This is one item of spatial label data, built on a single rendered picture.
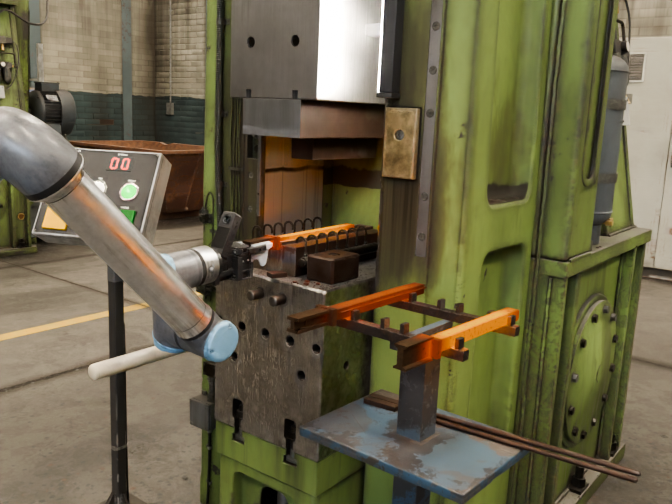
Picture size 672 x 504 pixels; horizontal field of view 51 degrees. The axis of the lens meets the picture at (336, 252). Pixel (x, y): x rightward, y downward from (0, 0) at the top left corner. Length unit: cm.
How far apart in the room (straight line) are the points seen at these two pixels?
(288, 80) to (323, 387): 77
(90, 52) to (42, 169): 990
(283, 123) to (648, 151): 529
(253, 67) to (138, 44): 975
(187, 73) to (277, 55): 936
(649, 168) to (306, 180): 493
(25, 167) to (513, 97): 128
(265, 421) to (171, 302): 61
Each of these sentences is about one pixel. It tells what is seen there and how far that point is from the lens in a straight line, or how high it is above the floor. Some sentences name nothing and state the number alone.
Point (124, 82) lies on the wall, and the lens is 1142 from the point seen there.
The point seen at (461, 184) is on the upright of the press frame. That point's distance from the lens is 170.
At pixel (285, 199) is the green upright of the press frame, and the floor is 107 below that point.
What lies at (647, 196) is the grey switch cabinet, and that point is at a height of 73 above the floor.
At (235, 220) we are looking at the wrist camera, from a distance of 172.
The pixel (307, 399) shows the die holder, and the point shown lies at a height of 63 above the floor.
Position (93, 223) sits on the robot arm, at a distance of 131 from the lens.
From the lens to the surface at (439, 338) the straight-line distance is 128.
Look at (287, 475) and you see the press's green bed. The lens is 195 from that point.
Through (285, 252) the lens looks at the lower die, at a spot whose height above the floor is 97.
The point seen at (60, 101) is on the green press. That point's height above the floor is 133.
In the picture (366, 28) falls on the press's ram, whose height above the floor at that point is 155.
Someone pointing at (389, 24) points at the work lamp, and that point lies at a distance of 177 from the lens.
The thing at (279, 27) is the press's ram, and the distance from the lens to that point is 184.
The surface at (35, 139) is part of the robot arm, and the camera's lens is 125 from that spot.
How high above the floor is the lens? 134
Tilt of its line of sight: 11 degrees down
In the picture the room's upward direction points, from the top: 3 degrees clockwise
